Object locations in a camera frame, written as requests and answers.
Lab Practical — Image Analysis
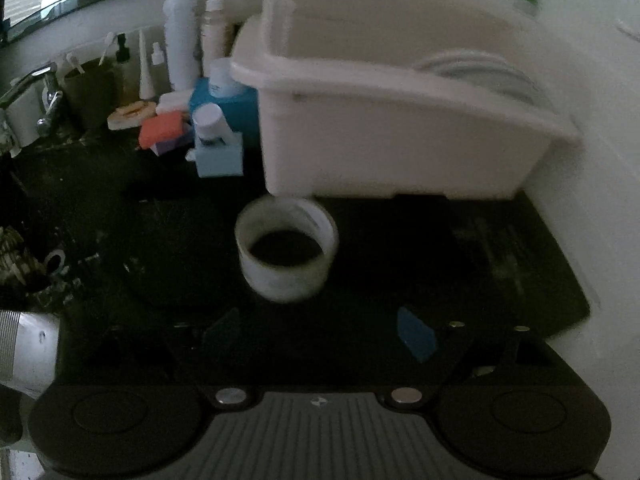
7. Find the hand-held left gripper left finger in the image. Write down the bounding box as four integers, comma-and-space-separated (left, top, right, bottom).
102, 306, 262, 409

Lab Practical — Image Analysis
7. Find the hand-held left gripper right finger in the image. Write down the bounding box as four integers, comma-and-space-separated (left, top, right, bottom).
377, 305, 534, 409

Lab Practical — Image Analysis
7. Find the white plastic cup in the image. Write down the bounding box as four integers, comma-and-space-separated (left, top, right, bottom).
234, 197, 340, 304

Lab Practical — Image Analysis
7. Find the white dish rack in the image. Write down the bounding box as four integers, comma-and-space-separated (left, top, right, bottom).
229, 0, 584, 202

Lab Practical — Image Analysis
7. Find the light blue small box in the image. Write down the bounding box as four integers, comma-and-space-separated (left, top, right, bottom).
194, 132, 245, 179

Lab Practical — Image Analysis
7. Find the silver ribbed cylinder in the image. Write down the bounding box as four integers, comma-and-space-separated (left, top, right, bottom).
0, 309, 61, 397

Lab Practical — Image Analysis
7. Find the purple box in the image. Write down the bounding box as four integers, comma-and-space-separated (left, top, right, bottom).
152, 129, 194, 157

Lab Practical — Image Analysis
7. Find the orange sponge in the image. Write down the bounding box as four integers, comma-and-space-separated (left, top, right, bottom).
138, 112, 185, 150

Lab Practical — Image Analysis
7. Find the small white capped bottle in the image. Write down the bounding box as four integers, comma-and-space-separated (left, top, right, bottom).
192, 103, 236, 150

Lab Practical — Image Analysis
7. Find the patterned dark holder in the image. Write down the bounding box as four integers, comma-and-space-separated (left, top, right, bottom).
0, 226, 52, 307

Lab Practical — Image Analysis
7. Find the white flat box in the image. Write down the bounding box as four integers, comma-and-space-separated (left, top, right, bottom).
155, 90, 194, 116

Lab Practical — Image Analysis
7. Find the round soap dish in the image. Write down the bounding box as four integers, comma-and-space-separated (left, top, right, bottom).
106, 101, 157, 132

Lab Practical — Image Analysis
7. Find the small white jar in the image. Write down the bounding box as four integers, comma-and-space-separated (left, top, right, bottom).
207, 58, 247, 97

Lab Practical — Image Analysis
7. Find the stack of white plates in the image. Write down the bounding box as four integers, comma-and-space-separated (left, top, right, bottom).
414, 51, 545, 107

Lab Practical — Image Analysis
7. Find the slim white tube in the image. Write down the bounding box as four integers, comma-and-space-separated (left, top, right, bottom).
138, 28, 156, 100

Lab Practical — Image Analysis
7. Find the brown toothbrush cup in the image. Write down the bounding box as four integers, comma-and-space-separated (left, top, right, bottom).
62, 58, 122, 131

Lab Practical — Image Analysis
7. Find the black pump bottle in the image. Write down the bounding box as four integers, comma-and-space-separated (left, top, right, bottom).
113, 33, 139, 104

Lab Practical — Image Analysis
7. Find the chrome faucet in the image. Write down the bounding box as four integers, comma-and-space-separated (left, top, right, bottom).
0, 62, 64, 137

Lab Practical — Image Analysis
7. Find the white spray bottle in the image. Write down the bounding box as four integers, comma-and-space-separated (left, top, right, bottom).
201, 0, 234, 77

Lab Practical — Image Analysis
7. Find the tall white bottle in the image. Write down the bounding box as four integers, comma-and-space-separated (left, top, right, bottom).
163, 0, 201, 92

